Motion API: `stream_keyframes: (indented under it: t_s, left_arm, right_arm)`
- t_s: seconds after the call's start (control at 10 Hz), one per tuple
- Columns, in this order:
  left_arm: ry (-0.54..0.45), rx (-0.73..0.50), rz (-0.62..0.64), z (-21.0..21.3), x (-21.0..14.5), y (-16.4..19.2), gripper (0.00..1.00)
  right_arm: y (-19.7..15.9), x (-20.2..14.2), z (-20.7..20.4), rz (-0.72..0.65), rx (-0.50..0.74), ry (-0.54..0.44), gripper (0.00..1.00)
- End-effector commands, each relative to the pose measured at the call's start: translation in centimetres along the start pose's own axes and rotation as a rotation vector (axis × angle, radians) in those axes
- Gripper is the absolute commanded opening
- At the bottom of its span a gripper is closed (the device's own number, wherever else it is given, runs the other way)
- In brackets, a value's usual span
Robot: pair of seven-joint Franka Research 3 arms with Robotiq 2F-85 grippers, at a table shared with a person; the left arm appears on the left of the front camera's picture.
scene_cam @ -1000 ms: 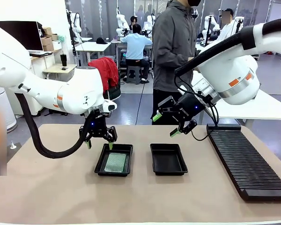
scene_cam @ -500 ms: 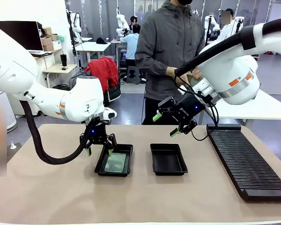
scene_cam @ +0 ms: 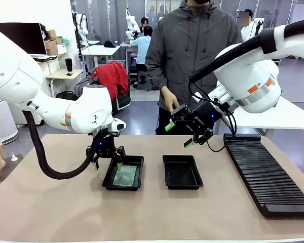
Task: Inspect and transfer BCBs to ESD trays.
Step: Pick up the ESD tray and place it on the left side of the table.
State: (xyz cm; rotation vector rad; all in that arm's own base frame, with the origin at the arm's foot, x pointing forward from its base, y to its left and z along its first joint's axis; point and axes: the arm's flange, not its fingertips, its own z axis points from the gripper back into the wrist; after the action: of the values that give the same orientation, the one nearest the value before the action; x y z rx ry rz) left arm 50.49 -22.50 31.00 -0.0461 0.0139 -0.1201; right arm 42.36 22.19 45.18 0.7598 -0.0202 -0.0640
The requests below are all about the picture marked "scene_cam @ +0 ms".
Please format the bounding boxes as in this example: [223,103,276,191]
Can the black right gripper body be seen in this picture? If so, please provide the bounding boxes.
[189,101,222,132]

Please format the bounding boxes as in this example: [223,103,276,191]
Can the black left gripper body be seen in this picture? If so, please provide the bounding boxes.
[93,129,116,157]

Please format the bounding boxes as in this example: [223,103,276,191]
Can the green circuit board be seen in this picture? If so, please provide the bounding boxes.
[113,165,138,187]

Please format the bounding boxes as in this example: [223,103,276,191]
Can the black ESD tray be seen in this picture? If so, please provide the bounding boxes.
[102,155,144,191]
[162,154,204,190]

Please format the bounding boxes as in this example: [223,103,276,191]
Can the person's right forearm grey sleeve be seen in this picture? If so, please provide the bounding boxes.
[145,58,169,89]

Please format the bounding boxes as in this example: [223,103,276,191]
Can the person's right hand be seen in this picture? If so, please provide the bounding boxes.
[161,85,180,113]

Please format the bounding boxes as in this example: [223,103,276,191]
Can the dark padded jacket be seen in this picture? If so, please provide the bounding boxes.
[111,86,132,114]

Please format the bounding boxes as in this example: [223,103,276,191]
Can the grey stool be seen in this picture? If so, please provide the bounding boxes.
[135,70,153,92]

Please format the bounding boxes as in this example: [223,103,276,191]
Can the black backpack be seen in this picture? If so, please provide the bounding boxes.
[56,90,80,101]

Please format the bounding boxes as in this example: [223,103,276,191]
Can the person in grey jacket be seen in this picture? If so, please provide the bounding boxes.
[144,0,244,135]

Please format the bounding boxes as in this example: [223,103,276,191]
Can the red jacket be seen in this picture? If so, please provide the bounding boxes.
[91,61,129,101]

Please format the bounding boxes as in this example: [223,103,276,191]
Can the black slotted board rack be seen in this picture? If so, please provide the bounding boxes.
[223,133,304,218]

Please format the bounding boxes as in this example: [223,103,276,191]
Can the small wooden side table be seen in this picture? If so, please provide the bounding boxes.
[46,68,85,98]

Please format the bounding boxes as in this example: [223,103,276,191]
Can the seated person light blue shirt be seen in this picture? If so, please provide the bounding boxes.
[130,26,153,76]

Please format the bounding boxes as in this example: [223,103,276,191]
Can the white office desk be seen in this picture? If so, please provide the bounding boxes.
[81,45,121,75]

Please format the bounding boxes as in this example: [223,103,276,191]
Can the white cylindrical air purifier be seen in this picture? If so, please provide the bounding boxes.
[0,95,19,145]

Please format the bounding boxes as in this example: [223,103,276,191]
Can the person in white hoodie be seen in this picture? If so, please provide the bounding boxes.
[239,9,263,43]

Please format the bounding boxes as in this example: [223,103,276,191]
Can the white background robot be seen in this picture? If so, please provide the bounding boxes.
[125,7,142,41]
[72,10,90,36]

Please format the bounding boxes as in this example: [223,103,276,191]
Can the black computer monitor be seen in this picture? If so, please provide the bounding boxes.
[0,22,48,56]

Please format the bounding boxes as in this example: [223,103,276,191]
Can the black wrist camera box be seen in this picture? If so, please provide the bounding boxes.
[171,103,191,117]

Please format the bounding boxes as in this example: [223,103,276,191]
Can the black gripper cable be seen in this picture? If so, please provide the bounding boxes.
[188,80,238,153]

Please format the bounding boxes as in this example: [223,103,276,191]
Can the grey mannequin base plate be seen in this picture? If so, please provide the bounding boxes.
[0,153,24,183]

